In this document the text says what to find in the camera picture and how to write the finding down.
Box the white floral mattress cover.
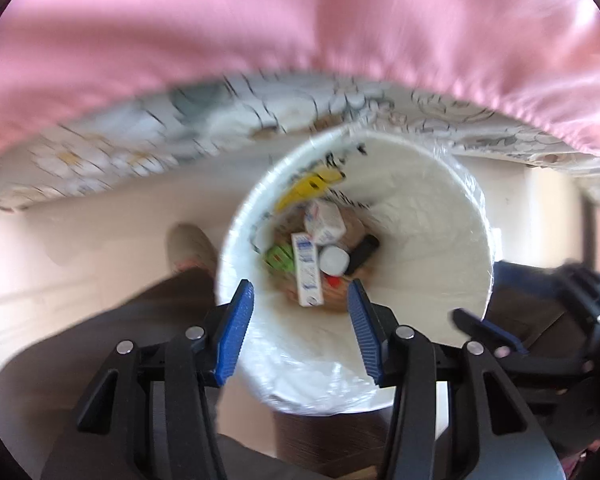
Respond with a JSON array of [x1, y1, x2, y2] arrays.
[[0, 72, 600, 211]]

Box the green plastic block piece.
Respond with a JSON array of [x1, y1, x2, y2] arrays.
[[264, 242, 296, 275]]

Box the pink floral bedsheet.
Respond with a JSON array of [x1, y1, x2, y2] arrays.
[[0, 0, 600, 171]]

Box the white trash bin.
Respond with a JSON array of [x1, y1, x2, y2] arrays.
[[214, 122, 495, 416]]

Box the white waste bin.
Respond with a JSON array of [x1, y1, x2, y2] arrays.
[[215, 122, 495, 416]]

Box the white round bottle cap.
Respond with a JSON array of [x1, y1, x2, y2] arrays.
[[320, 246, 351, 276]]

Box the yellow packet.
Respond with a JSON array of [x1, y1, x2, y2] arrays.
[[275, 170, 346, 213]]

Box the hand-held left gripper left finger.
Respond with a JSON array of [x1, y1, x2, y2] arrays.
[[40, 279, 256, 480]]

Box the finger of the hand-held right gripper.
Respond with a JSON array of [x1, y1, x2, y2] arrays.
[[492, 260, 600, 341], [452, 308, 588, 378]]

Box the blue and white carton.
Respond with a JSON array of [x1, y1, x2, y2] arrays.
[[291, 232, 325, 308]]

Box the person's shoe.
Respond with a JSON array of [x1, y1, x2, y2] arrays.
[[165, 222, 218, 276]]

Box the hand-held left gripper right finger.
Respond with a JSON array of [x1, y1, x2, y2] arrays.
[[346, 278, 566, 480]]

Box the black foam cylinder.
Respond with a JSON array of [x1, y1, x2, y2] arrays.
[[347, 235, 381, 276]]

